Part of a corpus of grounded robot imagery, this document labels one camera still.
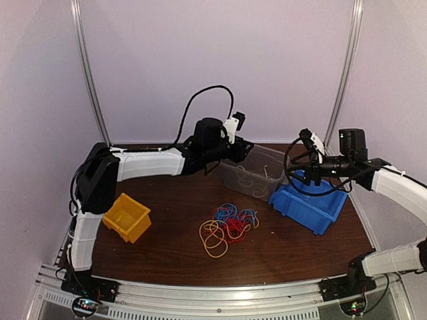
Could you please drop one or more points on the clear grey plastic container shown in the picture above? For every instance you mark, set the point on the clear grey plastic container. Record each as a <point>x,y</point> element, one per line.
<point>258,176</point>

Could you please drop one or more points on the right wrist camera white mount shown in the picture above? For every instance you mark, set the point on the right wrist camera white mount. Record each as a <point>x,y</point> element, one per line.
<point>313,144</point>

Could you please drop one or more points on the yellow plastic bin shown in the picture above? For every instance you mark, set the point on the yellow plastic bin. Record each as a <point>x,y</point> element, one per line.
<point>128,218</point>

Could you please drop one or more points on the left aluminium corner post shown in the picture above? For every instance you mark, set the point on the left aluminium corner post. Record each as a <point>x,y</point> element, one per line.
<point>87,72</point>

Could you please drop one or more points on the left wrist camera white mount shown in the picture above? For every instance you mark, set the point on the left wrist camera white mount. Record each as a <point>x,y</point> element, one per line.
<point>233,124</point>

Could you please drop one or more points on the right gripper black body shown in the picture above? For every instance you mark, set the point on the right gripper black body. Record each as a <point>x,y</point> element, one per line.
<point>315,174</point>

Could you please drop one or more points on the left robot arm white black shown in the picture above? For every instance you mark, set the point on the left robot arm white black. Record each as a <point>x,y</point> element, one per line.
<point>93,186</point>

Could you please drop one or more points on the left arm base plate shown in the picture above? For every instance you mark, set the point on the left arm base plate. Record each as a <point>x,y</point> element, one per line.
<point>84,284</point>

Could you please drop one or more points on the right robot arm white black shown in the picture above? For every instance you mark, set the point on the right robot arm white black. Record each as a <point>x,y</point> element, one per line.
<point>376,175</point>

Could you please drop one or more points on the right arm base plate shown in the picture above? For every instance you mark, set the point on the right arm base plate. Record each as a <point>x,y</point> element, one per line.
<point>343,287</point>

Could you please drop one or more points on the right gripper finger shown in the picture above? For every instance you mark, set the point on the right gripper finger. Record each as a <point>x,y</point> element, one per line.
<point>300,178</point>
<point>299,162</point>

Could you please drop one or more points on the right aluminium corner post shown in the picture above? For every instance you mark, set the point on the right aluminium corner post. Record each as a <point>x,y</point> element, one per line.
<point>350,54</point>

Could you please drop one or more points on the aluminium corner post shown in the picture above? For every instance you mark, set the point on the aluminium corner post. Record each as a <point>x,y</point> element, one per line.
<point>87,72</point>
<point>350,54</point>

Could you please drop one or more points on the blue plastic bin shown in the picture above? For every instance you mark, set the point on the blue plastic bin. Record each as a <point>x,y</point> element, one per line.
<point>314,213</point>

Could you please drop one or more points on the aluminium front rail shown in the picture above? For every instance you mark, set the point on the aluminium front rail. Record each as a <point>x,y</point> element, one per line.
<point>297,300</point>

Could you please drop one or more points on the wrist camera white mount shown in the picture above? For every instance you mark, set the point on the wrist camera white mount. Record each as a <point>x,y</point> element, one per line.
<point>313,144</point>
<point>233,124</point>

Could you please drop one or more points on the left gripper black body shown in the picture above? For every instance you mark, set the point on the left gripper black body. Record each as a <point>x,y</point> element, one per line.
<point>232,156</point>

